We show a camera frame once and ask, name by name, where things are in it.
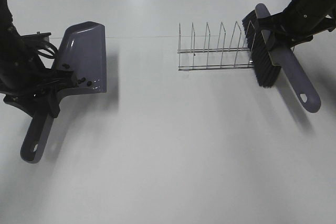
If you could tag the pile of coffee beans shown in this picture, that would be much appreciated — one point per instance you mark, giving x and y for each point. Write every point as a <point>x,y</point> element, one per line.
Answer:
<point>75,75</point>

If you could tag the chrome wire dish rack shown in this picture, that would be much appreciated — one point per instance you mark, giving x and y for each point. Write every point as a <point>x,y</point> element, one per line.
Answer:
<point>223,50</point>

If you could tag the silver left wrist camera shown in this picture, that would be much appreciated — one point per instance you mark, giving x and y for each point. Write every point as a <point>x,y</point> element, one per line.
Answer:
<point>37,37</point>

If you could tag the purple plastic dustpan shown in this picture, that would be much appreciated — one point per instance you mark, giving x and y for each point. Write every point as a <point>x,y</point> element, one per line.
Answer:
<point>83,44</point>

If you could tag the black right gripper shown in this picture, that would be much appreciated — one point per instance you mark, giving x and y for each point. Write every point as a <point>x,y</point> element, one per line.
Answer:
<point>290,28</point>

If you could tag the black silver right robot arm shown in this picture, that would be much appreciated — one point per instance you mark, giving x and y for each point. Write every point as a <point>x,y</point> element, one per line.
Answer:
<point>315,8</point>

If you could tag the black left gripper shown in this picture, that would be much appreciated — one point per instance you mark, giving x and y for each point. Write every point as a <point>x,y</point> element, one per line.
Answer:
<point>39,92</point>

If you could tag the purple brush black bristles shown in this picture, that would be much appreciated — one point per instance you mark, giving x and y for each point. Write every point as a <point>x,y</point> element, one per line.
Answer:
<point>268,64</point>

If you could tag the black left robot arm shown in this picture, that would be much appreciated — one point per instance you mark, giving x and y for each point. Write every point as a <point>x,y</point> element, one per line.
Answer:
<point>18,56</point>

